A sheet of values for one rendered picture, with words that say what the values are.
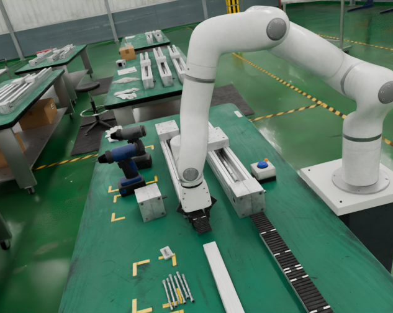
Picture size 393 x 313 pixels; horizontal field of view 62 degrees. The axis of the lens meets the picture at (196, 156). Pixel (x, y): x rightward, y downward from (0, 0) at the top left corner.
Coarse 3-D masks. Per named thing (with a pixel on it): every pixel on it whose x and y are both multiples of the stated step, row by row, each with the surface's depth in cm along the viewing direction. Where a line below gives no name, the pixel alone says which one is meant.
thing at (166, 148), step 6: (162, 144) 166; (168, 144) 175; (168, 150) 158; (168, 156) 152; (168, 162) 147; (168, 168) 158; (174, 168) 141; (174, 174) 137; (174, 180) 132; (174, 186) 137; (186, 216) 123
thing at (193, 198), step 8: (200, 184) 108; (184, 192) 109; (192, 192) 109; (200, 192) 110; (208, 192) 111; (184, 200) 110; (192, 200) 110; (200, 200) 111; (208, 200) 112; (184, 208) 111; (192, 208) 112; (200, 208) 112
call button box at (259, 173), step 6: (258, 162) 139; (252, 168) 137; (258, 168) 134; (264, 168) 134; (270, 168) 133; (252, 174) 139; (258, 174) 132; (264, 174) 133; (270, 174) 133; (258, 180) 134; (264, 180) 134; (270, 180) 135
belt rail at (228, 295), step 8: (208, 248) 103; (216, 248) 102; (208, 256) 100; (216, 256) 99; (216, 264) 96; (224, 264) 96; (216, 272) 94; (224, 272) 93; (216, 280) 91; (224, 280) 91; (224, 288) 88; (232, 288) 88; (224, 296) 86; (232, 296) 86; (224, 304) 84; (232, 304) 84; (240, 304) 83; (232, 312) 82; (240, 312) 81
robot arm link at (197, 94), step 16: (192, 80) 92; (208, 80) 92; (192, 96) 94; (208, 96) 95; (192, 112) 95; (208, 112) 98; (192, 128) 94; (208, 128) 97; (192, 144) 93; (192, 160) 94; (192, 176) 96
